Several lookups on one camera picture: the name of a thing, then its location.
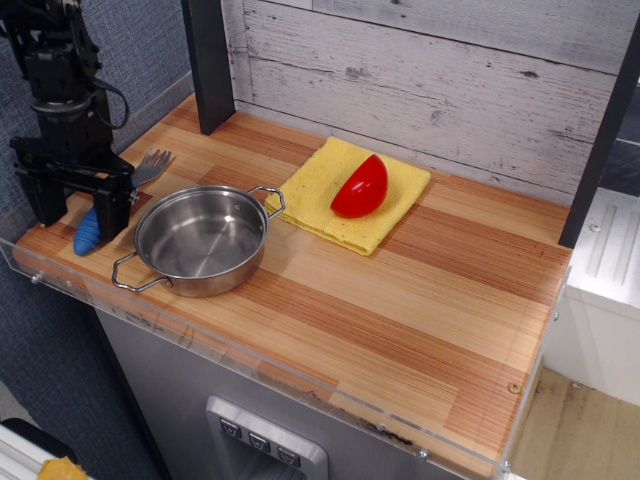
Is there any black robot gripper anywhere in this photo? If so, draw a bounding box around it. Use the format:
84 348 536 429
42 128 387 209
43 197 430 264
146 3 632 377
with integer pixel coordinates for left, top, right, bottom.
10 102 135 243

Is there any blue handled metal fork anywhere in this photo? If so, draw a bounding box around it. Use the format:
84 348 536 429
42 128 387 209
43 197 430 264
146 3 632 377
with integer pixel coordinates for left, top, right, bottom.
73 148 171 256

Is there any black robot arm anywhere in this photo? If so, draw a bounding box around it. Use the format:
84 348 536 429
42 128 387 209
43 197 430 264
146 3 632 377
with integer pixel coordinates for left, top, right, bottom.
1 1 134 242

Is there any yellow folded cloth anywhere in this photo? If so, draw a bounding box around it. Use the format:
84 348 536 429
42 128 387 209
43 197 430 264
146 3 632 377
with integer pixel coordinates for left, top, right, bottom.
279 137 431 256

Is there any clear acrylic table guard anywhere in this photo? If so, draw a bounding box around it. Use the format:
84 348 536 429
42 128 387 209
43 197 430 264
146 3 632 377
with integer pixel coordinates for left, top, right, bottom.
0 69 571 480

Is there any stainless steel pot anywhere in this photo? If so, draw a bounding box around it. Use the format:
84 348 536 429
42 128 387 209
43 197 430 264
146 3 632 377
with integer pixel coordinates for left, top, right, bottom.
112 185 286 298

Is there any silver toy fridge cabinet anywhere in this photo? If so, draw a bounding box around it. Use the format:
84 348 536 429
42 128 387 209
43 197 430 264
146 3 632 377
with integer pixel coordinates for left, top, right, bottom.
92 305 481 480

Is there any yellow black object at corner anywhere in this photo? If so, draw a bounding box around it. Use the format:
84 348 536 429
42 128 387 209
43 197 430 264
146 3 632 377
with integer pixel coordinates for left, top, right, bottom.
1 418 91 480

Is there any red plastic half tomato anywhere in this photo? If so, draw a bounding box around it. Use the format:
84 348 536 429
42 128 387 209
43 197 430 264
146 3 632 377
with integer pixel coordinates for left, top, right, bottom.
330 154 389 218

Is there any silver dispenser button panel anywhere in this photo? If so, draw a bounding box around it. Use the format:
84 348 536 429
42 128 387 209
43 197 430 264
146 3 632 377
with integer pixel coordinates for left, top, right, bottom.
206 395 329 479

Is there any white ridged toy sink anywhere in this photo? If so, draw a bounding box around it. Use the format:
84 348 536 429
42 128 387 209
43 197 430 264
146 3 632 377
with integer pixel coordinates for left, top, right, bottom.
542 188 639 405

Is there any dark right upright post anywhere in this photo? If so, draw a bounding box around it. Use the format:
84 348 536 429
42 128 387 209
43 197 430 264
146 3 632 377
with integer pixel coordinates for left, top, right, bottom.
558 19 639 248

